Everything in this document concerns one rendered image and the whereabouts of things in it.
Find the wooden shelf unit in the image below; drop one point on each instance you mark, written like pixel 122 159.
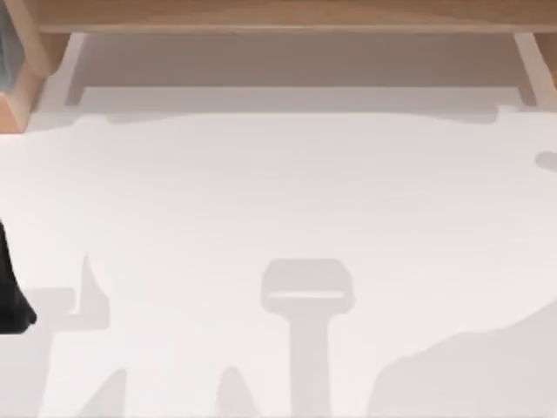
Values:
pixel 278 17

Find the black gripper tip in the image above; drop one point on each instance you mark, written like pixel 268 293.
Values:
pixel 11 300

